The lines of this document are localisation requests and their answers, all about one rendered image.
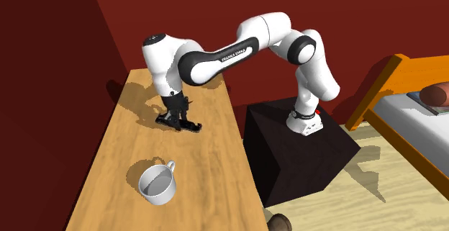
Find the light wooden table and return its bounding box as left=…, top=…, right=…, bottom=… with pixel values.
left=65, top=68, right=271, bottom=231

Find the white cup with handle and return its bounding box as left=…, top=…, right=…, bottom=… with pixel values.
left=137, top=160, right=177, bottom=207

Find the dark robot stand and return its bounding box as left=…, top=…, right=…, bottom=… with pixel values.
left=242, top=96, right=362, bottom=209

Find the brown round object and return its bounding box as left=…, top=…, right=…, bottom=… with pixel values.
left=268, top=213, right=293, bottom=231

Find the black flat oblong object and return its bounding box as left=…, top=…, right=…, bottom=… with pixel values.
left=155, top=113, right=203, bottom=134

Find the orange wooden bed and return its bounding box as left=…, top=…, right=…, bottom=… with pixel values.
left=345, top=53, right=449, bottom=202

